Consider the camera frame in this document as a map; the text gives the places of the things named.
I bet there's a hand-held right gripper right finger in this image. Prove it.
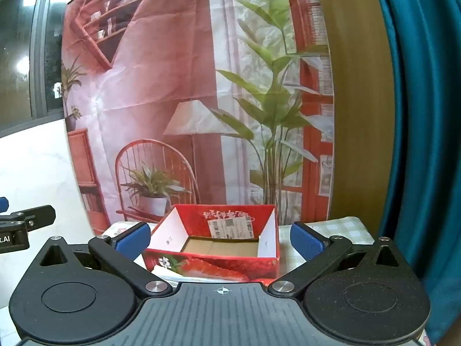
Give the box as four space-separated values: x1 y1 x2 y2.
268 221 410 298

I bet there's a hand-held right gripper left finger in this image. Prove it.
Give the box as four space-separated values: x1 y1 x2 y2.
36 221 173 299

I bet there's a white cloth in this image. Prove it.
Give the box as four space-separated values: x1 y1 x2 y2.
151 265 253 289

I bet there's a red strawberry print cardboard box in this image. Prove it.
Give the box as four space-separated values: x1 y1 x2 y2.
141 204 281 289

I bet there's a green checked tablecloth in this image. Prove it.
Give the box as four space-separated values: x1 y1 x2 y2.
104 215 377 282

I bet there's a dark glass window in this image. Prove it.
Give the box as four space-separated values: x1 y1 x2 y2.
0 0 90 140

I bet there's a printed room scene backdrop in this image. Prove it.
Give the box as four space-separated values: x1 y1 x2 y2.
59 0 337 237

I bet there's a teal curtain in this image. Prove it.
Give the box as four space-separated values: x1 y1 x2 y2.
369 0 461 345

